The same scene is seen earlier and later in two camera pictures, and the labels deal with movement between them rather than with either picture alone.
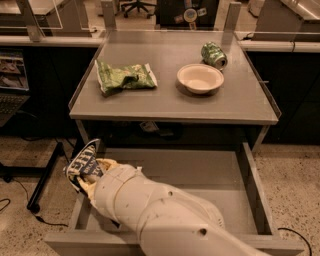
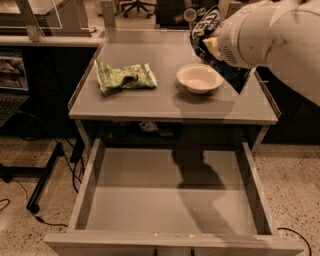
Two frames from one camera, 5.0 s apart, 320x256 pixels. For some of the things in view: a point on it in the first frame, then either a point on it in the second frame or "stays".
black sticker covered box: (187, 14) stays
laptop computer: (14, 84) stays
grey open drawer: (224, 173) stays
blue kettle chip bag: (84, 164) to (206, 23)
